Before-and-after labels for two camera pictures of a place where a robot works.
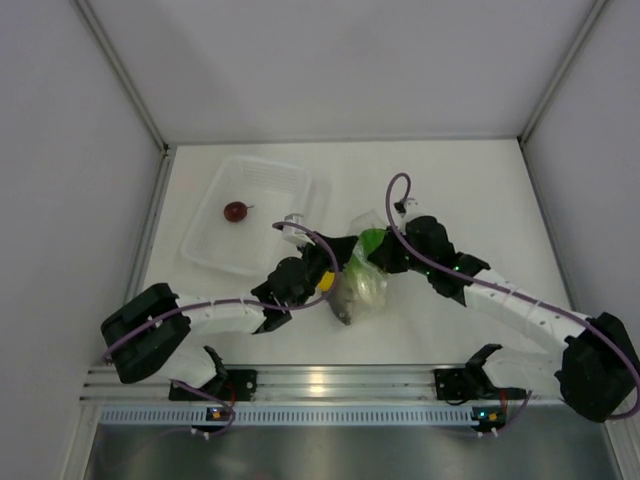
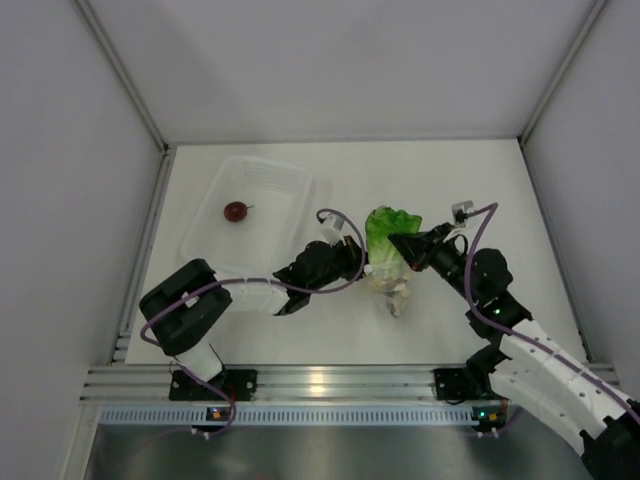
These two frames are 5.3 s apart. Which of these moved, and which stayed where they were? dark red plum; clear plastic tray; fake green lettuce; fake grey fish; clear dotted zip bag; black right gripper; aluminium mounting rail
Moved: fake green lettuce; fake grey fish; clear dotted zip bag; black right gripper
Stayed: aluminium mounting rail; dark red plum; clear plastic tray
